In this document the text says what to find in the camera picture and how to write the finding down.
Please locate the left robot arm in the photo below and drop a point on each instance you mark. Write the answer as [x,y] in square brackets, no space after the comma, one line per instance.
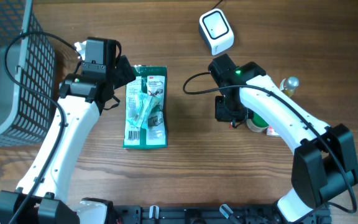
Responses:
[41,194]

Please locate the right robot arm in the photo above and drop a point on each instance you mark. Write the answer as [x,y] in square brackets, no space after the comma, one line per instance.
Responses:
[324,157]

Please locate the green 3M gloves packet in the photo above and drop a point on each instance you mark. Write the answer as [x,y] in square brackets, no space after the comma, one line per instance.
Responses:
[153,81]

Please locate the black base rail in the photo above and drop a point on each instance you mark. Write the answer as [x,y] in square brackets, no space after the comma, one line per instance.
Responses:
[249,214]

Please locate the dark grey mesh basket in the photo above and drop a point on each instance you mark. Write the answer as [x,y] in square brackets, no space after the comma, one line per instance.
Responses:
[27,76]

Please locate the yellow oil bottle silver cap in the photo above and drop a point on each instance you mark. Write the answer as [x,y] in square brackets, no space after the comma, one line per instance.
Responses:
[289,85]

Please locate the red drink carton cup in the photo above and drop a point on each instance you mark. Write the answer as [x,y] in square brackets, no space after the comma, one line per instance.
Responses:
[271,132]

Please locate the green lid white jar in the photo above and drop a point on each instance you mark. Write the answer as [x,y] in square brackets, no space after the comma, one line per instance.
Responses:
[257,124]

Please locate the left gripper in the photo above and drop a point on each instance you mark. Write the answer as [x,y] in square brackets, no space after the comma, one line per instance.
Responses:
[123,71]

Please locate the white barcode scanner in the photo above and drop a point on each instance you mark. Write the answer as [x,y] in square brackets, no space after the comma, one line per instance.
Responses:
[216,32]

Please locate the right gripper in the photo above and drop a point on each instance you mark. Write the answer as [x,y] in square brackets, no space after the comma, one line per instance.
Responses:
[221,115]

